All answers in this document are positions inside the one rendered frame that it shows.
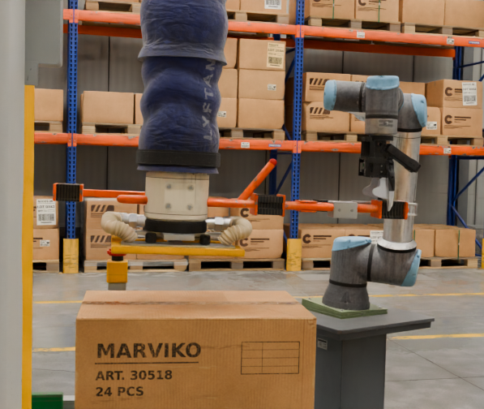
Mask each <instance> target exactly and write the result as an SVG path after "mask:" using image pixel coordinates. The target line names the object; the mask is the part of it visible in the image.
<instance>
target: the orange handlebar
mask: <svg viewBox="0 0 484 409"><path fill-rule="evenodd" d="M83 196H85V197H106V198H117V201H118V202H119V203H122V204H140V205H146V204H147V202H148V198H147V197H146V196H145V192H133V191H112V190H92V189H83ZM207 206H208V207H226V208H248V209H253V208H254V206H255V202H254V201H253V200H237V199H221V198H208V201H207ZM285 209H290V210H296V211H298V212H299V213H302V212H309V213H317V211H333V209H334V206H333V204H329V203H323V202H318V201H313V200H295V201H286V202H285ZM357 210H358V213H377V212H378V206H377V205H372V204H358V208H357Z"/></svg>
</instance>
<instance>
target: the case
mask: <svg viewBox="0 0 484 409"><path fill-rule="evenodd" d="M316 323H317V318H316V317H315V316H314V315H313V314H312V313H311V312H309V311H308V310H307V309H306V308H305V307H303V306H302V305H301V304H300V303H299V302H298V301H297V300H296V299H295V298H294V297H293V296H292V295H290V294H289V293H288V292H287V291H86V293H85V295H84V299H83V302H82V303H81V306H80V309H79V312H78V315H77V317H76V319H75V409H314V402H315V349H316Z"/></svg>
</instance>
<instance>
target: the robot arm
mask: <svg viewBox="0 0 484 409"><path fill-rule="evenodd" d="M399 85H400V82H399V77H398V76H394V75H375V76H369V77H368V78H367V80H366V82H353V81H340V80H328V81H327V82H326V84H325V88H324V94H323V107H324V109H326V110H330V111H332V110H336V111H342V112H348V113H351V114H354V116H355V117H356V118H357V119H359V120H361V121H363V122H365V134H366V135H369V136H362V146H361V157H360V158H359V165H358V175H360V176H364V177H372V178H373V179H372V180H371V185H370V186H368V187H364V188H363V190H362V193H363V194H364V195H365V196H370V197H373V198H375V199H376V200H382V199H385V200H387V210H388V211H390V209H391V207H392V204H393V200H401V201H407V202H409V203H415V198H416V189H417V179H418V170H419V169H420V167H421V165H420V164H418V161H419V151H420V142H421V132H422V128H423V127H426V125H427V106H426V98H425V97H424V96H423V95H419V94H413V93H403V92H402V91H401V89H400V88H399ZM387 141H390V144H387ZM360 162H364V163H363V166H364V169H362V172H360ZM413 217H414V216H408V218H407V220H405V219H384V223H383V236H382V237H380V238H379V239H378V240H377V244H374V243H371V242H372V240H371V238H367V237H359V236H345V237H338V238H336V239H335V240H334V242H333V246H332V259H331V267H330V276H329V283H328V287H327V289H326V291H325V293H324V295H323V298H322V303H323V304H324V305H327V306H329V307H332V308H339V309H344V310H354V311H360V310H367V309H369V308H370V300H369V295H368V292H367V288H366V287H367V282H377V283H383V284H388V285H394V286H413V285H414V283H415V282H416V278H417V275H418V267H419V263H420V259H421V254H422V251H421V250H419V249H417V243H416V242H415V241H414V240H413V239H412V236H413Z"/></svg>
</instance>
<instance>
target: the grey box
mask: <svg viewBox="0 0 484 409"><path fill-rule="evenodd" d="M62 38H63V0H25V61H33V62H38V67H51V68H60V67H61V66H62Z"/></svg>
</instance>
